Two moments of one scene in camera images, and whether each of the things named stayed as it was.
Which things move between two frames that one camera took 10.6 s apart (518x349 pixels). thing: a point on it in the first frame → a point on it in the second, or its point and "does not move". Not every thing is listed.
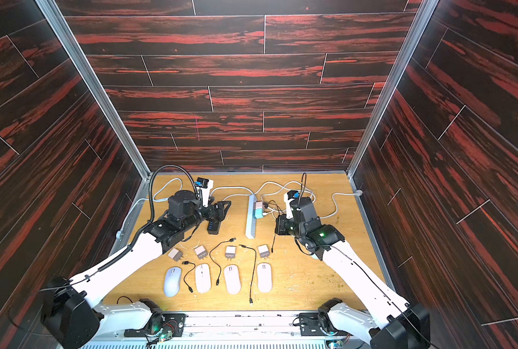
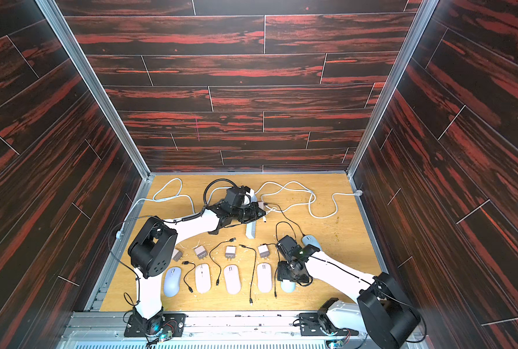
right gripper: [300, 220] → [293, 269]
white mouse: [172, 281] does not move
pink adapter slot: [264, 251] does not move
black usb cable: [186, 262] does not move
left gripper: [220, 214] → [255, 216]
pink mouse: [203, 278] does not move
